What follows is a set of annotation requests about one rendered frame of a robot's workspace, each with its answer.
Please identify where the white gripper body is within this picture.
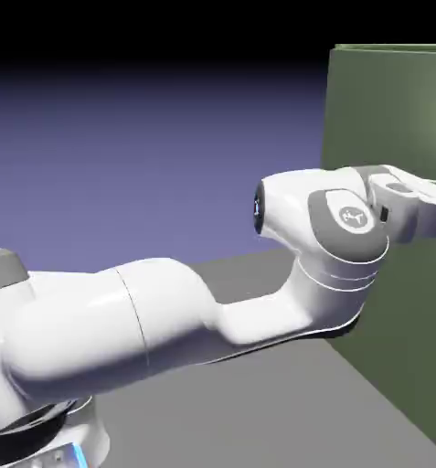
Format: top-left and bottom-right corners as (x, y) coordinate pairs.
(399, 165), (436, 242)

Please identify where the green cabinet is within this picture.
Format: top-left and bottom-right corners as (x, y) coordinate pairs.
(320, 43), (436, 463)

